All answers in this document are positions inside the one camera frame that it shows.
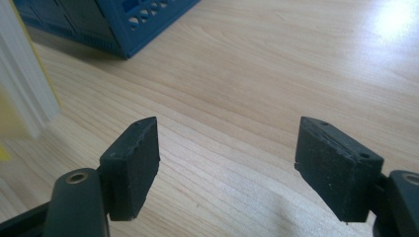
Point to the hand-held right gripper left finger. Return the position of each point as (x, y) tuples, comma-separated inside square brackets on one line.
[(131, 168)]

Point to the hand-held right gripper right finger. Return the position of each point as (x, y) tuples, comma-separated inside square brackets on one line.
[(332, 168)]

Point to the yellow paperback book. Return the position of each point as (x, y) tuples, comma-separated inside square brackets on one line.
[(19, 82)]

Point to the blue plastic file rack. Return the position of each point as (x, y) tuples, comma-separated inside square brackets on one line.
[(108, 23)]

